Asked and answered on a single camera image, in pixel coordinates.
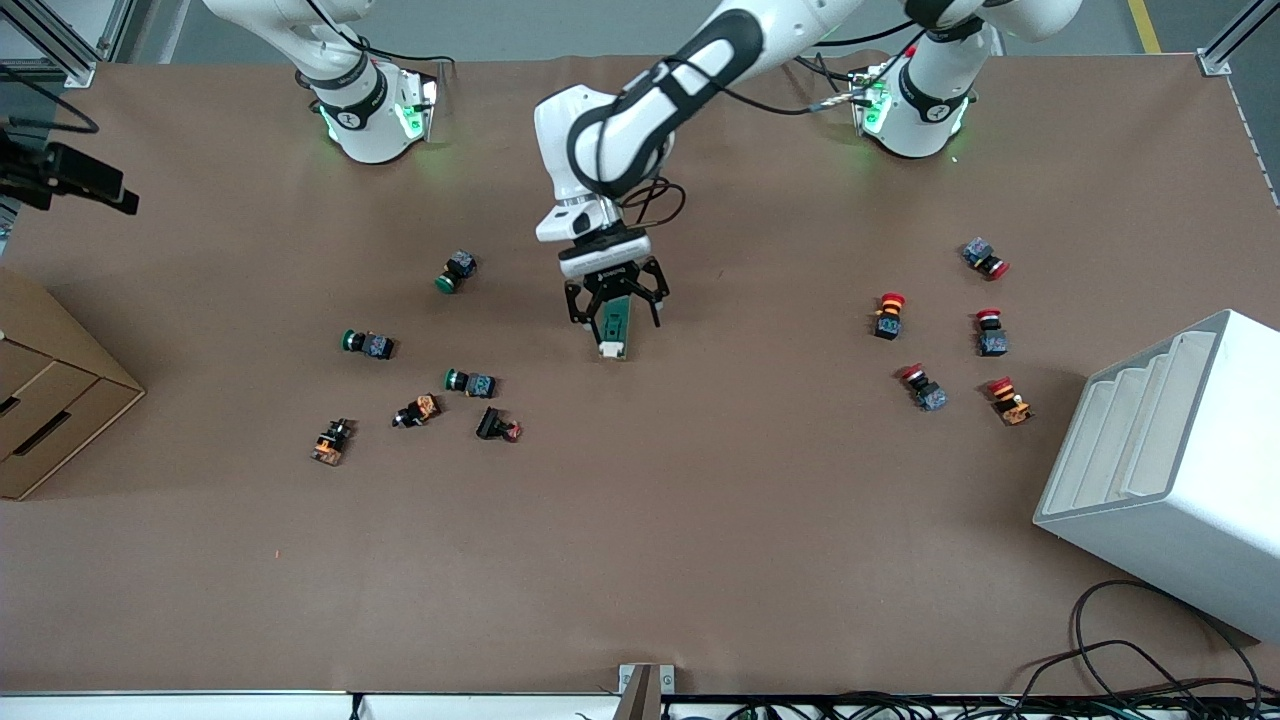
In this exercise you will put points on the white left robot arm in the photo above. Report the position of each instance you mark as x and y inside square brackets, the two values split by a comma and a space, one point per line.
[555, 140]

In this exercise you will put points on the green button blue contact block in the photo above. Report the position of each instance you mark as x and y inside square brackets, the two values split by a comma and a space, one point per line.
[370, 344]
[472, 383]
[460, 266]

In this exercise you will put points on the green load switch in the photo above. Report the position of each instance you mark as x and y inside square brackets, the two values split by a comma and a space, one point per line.
[615, 335]

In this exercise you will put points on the red button orange contact block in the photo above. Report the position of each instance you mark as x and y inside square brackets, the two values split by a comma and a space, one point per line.
[1008, 400]

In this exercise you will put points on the white table edge rail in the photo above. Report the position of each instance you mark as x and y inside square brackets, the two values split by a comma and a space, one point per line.
[200, 708]

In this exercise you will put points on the metal edge bracket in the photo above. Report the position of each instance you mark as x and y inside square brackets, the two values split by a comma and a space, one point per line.
[645, 692]

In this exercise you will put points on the brown cardboard box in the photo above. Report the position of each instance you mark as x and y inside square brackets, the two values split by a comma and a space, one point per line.
[50, 400]

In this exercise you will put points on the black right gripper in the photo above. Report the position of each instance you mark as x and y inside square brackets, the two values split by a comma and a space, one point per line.
[11, 158]

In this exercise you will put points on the black button orange block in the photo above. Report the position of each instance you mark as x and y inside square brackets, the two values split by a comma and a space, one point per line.
[332, 442]

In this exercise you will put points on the red button blue contact block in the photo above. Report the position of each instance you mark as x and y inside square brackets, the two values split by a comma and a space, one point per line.
[924, 389]
[984, 256]
[991, 335]

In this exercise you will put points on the white-tipped button orange block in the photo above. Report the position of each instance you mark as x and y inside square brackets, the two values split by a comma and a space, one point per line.
[418, 410]

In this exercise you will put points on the white stepped storage box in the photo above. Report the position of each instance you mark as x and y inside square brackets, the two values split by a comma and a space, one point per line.
[1200, 480]

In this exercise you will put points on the brown table cover sheet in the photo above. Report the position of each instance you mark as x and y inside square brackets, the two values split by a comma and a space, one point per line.
[700, 520]

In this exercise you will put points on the black switch red tip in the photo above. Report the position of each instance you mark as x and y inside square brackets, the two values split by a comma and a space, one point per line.
[495, 425]

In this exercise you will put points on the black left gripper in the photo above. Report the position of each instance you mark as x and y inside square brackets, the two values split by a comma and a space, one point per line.
[613, 283]

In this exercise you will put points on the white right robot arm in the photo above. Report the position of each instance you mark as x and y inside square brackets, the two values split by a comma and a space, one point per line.
[370, 130]

